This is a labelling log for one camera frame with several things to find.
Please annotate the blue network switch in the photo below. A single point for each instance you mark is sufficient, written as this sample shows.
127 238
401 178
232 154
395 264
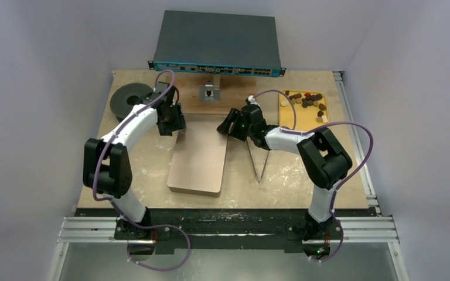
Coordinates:
218 43

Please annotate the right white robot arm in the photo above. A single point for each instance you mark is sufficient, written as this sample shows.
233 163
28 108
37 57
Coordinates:
326 161

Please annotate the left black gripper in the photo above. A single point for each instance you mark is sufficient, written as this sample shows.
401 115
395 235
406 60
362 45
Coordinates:
177 125

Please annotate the metal switch stand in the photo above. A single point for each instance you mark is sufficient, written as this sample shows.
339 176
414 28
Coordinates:
210 90

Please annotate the black filament spool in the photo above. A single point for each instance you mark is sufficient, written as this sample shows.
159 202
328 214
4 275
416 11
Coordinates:
124 98

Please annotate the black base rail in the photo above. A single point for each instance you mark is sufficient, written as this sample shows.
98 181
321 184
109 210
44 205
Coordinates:
258 229

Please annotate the brown box lid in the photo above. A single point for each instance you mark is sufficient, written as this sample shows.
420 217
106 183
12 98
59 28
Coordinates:
198 158

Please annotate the wooden board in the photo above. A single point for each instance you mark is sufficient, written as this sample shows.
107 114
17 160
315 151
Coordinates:
233 93

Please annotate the metal tweezers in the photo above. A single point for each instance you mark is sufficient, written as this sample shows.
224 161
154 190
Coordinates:
258 158

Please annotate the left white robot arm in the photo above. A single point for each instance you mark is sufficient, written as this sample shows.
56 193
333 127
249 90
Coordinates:
106 165

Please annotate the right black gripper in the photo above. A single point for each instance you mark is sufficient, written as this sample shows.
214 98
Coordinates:
233 123

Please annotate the yellow plastic tray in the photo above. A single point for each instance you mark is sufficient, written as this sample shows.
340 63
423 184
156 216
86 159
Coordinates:
311 112

